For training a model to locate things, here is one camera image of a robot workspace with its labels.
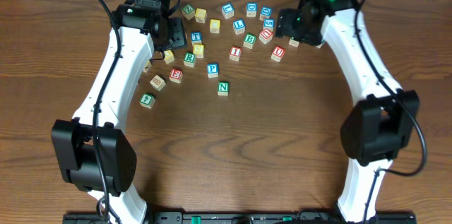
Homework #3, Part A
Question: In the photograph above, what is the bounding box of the green R block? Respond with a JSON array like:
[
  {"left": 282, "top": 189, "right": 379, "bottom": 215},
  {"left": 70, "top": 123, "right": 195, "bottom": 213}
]
[{"left": 184, "top": 52, "right": 196, "bottom": 68}]

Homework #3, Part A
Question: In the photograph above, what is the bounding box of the red E block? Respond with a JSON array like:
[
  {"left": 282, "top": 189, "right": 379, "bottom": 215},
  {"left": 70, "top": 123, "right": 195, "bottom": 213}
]
[{"left": 169, "top": 69, "right": 183, "bottom": 83}]

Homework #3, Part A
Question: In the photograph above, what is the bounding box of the red I block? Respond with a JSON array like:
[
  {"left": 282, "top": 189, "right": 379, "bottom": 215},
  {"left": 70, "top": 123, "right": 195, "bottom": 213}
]
[{"left": 229, "top": 46, "right": 242, "bottom": 61}]

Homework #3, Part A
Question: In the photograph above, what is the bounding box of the green N block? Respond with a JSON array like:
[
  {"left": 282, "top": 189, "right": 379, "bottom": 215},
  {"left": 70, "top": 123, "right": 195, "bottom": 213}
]
[{"left": 218, "top": 81, "right": 230, "bottom": 96}]

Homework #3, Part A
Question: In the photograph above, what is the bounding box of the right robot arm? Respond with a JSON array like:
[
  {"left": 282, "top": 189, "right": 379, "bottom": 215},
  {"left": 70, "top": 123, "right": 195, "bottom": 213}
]
[{"left": 275, "top": 0, "right": 427, "bottom": 223}]

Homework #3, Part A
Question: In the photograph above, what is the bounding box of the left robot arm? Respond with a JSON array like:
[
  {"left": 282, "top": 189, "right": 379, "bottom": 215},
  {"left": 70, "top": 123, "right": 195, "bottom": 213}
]
[{"left": 51, "top": 4, "right": 187, "bottom": 223}]

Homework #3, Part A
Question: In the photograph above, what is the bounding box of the green J block right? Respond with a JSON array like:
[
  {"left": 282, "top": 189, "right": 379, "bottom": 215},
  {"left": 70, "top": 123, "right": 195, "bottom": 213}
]
[{"left": 289, "top": 38, "right": 299, "bottom": 47}]

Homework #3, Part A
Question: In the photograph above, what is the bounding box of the yellow O block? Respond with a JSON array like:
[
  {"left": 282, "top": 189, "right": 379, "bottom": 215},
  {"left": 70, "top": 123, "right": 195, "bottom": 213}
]
[{"left": 163, "top": 50, "right": 175, "bottom": 64}]

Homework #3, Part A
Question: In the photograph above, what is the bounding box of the blue T block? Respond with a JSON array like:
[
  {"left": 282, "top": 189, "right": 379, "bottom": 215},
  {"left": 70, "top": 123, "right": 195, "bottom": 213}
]
[{"left": 190, "top": 31, "right": 202, "bottom": 45}]

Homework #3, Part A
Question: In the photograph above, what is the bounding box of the blue 5 block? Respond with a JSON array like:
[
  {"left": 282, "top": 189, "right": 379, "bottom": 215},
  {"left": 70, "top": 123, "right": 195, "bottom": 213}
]
[{"left": 263, "top": 18, "right": 275, "bottom": 32}]

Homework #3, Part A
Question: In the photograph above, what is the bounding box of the yellow S block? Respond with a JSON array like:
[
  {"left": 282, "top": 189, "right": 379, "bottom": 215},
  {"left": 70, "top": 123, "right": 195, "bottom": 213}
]
[{"left": 193, "top": 44, "right": 205, "bottom": 59}]

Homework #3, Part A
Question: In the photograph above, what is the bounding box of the blue D block tilted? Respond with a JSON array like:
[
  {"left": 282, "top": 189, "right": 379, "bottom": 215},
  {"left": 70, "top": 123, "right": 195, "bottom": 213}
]
[{"left": 259, "top": 6, "right": 273, "bottom": 20}]

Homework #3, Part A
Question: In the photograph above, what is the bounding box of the red upside-down U block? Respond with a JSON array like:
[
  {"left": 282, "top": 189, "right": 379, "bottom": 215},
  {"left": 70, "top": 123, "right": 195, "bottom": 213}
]
[{"left": 259, "top": 28, "right": 273, "bottom": 45}]

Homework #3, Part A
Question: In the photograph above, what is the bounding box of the green Z block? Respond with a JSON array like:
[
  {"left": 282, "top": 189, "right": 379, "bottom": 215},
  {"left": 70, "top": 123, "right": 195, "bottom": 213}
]
[{"left": 182, "top": 4, "right": 196, "bottom": 20}]

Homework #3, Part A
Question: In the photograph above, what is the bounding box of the yellow block top row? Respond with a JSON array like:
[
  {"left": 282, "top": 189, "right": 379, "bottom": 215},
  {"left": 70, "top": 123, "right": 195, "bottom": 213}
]
[{"left": 195, "top": 8, "right": 207, "bottom": 23}]

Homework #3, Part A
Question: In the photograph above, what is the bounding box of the yellow K block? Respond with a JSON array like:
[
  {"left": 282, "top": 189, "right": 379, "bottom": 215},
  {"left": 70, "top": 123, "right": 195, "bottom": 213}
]
[{"left": 143, "top": 61, "right": 152, "bottom": 73}]

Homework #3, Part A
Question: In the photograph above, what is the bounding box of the yellow Q block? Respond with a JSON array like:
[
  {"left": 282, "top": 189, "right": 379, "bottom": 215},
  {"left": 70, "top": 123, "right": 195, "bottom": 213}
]
[{"left": 209, "top": 19, "right": 221, "bottom": 34}]

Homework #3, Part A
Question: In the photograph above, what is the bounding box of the blue D block upright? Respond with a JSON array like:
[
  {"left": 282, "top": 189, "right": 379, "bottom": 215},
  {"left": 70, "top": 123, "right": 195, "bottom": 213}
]
[{"left": 246, "top": 3, "right": 257, "bottom": 18}]

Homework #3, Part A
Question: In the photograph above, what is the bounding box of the green B block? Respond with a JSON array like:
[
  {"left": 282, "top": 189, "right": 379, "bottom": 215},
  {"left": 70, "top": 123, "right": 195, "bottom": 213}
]
[{"left": 243, "top": 33, "right": 256, "bottom": 49}]

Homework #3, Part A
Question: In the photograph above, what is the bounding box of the pineapple picture block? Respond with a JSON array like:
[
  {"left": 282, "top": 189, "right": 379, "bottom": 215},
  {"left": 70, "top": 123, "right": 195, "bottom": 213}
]
[{"left": 150, "top": 75, "right": 166, "bottom": 91}]

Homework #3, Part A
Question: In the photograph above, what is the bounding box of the blue P block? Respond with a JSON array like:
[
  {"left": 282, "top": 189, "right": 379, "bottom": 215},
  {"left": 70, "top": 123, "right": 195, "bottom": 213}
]
[{"left": 206, "top": 63, "right": 219, "bottom": 78}]

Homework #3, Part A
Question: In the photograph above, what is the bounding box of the blue L block lower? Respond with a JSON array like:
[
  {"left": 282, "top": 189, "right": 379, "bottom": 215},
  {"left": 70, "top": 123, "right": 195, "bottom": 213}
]
[{"left": 233, "top": 19, "right": 246, "bottom": 35}]

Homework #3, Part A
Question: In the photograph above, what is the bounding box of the blue l block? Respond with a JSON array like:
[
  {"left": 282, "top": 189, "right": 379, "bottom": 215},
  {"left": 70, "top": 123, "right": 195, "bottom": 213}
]
[
  {"left": 222, "top": 4, "right": 234, "bottom": 20},
  {"left": 233, "top": 19, "right": 246, "bottom": 35}
]

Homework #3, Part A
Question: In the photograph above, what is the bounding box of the blue L block top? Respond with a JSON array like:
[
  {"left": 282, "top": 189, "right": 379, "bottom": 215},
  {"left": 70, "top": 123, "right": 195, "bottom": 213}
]
[{"left": 222, "top": 4, "right": 234, "bottom": 20}]

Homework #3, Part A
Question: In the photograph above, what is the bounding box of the green 4 block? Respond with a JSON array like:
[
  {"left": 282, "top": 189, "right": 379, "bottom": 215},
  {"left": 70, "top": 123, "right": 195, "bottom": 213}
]
[{"left": 139, "top": 93, "right": 155, "bottom": 109}]

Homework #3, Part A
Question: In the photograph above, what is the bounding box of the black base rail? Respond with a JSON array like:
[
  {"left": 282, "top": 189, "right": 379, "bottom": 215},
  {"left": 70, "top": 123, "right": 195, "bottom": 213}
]
[{"left": 61, "top": 210, "right": 417, "bottom": 224}]

